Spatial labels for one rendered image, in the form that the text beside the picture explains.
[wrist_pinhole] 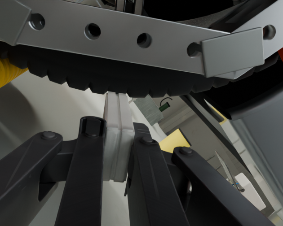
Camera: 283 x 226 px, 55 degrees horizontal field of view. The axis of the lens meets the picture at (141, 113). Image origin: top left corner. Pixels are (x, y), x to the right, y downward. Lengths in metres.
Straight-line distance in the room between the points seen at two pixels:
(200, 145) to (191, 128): 0.74
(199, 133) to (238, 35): 9.07
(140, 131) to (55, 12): 0.13
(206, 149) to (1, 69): 9.37
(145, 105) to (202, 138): 3.46
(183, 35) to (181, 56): 0.02
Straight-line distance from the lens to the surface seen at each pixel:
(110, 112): 0.15
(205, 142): 9.51
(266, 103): 0.48
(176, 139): 4.58
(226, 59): 0.26
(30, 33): 0.25
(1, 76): 0.37
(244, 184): 5.80
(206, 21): 0.34
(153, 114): 6.56
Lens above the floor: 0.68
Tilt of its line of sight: 6 degrees down
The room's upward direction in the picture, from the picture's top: 55 degrees clockwise
